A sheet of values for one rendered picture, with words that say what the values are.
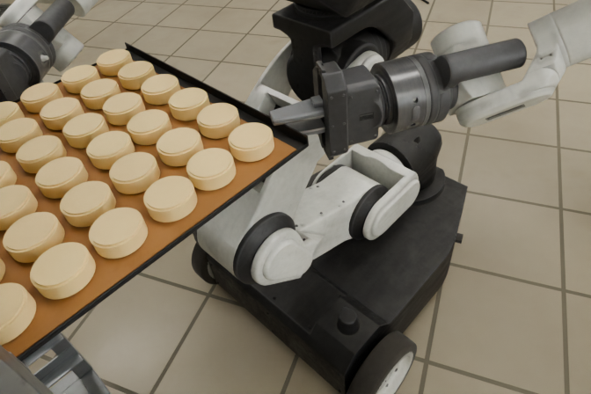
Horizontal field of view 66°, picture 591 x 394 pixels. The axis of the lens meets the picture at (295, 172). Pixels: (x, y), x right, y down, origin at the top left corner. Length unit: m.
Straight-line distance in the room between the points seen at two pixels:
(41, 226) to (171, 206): 0.12
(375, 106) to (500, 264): 0.94
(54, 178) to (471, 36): 0.50
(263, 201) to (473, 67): 0.40
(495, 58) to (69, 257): 0.48
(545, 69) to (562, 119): 1.39
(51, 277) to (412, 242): 0.91
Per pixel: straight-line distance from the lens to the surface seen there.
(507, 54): 0.58
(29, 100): 0.71
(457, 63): 0.55
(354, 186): 1.06
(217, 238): 0.82
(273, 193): 0.78
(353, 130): 0.56
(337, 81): 0.52
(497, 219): 1.52
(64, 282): 0.44
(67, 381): 1.20
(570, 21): 0.60
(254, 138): 0.51
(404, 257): 1.17
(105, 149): 0.56
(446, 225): 1.25
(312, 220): 0.94
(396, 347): 1.01
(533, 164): 1.74
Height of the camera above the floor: 1.10
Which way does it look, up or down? 42 degrees down
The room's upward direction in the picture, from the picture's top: 8 degrees counter-clockwise
